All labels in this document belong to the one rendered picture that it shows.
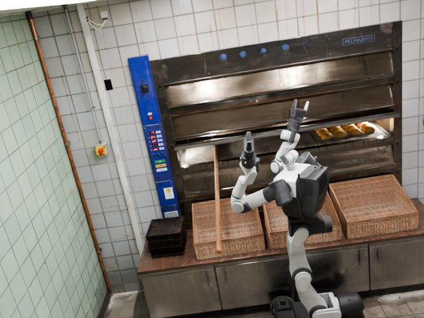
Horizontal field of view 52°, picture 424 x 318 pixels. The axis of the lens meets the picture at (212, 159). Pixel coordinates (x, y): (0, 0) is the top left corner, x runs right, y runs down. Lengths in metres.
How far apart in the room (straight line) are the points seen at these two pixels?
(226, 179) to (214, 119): 0.54
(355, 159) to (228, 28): 1.53
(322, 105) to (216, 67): 0.91
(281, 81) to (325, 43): 0.44
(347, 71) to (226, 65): 0.95
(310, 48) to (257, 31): 0.44
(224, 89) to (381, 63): 1.24
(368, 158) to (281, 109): 0.87
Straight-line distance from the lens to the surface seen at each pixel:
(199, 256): 3.52
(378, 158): 3.94
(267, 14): 3.46
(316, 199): 2.74
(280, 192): 2.62
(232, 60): 3.49
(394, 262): 3.80
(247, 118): 3.58
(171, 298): 3.72
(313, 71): 3.59
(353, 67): 3.66
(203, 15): 3.43
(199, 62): 3.49
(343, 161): 3.86
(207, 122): 3.58
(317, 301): 3.33
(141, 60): 3.47
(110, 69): 3.56
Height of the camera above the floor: 2.53
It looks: 21 degrees down
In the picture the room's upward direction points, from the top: 10 degrees counter-clockwise
